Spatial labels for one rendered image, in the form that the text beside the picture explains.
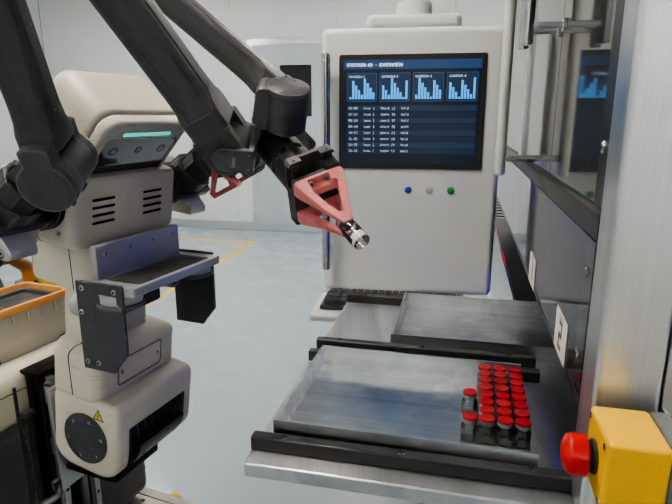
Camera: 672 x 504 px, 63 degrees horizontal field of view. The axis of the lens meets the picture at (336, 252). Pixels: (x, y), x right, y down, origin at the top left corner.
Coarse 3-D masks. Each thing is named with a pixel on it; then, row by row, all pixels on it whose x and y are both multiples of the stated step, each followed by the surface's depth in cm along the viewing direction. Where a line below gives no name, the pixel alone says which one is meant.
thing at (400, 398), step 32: (320, 352) 96; (352, 352) 97; (384, 352) 96; (320, 384) 91; (352, 384) 91; (384, 384) 91; (416, 384) 91; (448, 384) 91; (288, 416) 80; (320, 416) 81; (352, 416) 81; (384, 416) 81; (416, 416) 81; (448, 416) 81; (416, 448) 70; (448, 448) 69; (480, 448) 68
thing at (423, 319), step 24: (408, 312) 125; (432, 312) 125; (456, 312) 125; (480, 312) 125; (504, 312) 124; (528, 312) 123; (408, 336) 103; (432, 336) 111; (456, 336) 111; (480, 336) 111; (504, 336) 111; (528, 336) 111; (552, 360) 98
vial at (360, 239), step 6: (348, 222) 65; (354, 222) 65; (342, 228) 65; (348, 228) 65; (354, 228) 64; (360, 228) 64; (348, 234) 64; (354, 234) 64; (360, 234) 64; (366, 234) 64; (354, 240) 64; (360, 240) 64; (366, 240) 64; (354, 246) 64; (360, 246) 64
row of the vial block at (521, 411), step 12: (516, 372) 85; (516, 384) 81; (516, 396) 78; (516, 408) 75; (516, 420) 72; (528, 420) 72; (516, 432) 71; (528, 432) 71; (516, 444) 72; (528, 444) 71
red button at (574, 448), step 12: (576, 432) 54; (564, 444) 53; (576, 444) 52; (588, 444) 52; (564, 456) 52; (576, 456) 51; (588, 456) 51; (564, 468) 53; (576, 468) 52; (588, 468) 51
